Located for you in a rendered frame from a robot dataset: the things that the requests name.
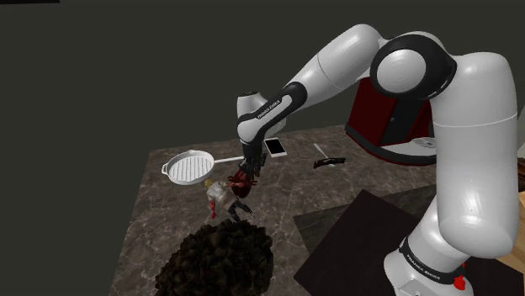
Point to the white grill pan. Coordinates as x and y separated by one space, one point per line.
189 168

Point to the white spoon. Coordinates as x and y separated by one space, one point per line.
320 149

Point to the dark red kitchen appliance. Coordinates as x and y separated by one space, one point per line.
369 119

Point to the white smartphone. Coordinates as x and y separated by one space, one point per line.
275 147

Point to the dark red round object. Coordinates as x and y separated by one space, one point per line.
242 185

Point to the toy figure in white jacket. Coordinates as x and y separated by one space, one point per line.
221 196

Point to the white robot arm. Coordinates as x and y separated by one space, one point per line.
471 135

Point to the dark brown leafy lump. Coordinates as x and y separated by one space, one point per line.
217 262

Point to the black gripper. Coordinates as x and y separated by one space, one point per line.
252 160

